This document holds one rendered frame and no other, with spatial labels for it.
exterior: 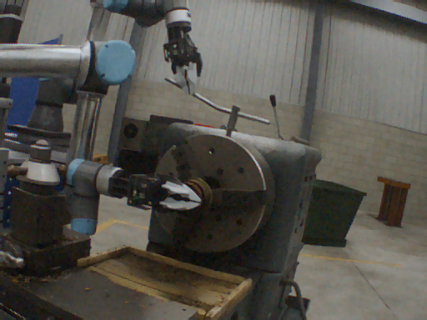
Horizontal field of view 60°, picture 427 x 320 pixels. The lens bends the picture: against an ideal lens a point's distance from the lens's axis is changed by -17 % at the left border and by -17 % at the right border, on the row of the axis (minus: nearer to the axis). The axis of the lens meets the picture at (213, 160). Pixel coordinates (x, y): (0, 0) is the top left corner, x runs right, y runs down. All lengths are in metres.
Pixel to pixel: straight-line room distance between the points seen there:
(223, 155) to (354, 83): 10.67
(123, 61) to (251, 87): 10.30
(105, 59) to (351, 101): 10.75
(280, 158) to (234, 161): 0.18
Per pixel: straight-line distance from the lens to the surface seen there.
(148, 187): 0.97
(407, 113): 12.16
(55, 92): 1.51
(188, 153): 1.12
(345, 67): 11.70
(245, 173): 1.11
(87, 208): 1.10
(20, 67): 1.03
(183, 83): 1.22
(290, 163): 1.24
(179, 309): 0.65
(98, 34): 1.62
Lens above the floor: 1.23
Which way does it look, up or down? 3 degrees down
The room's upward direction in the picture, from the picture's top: 10 degrees clockwise
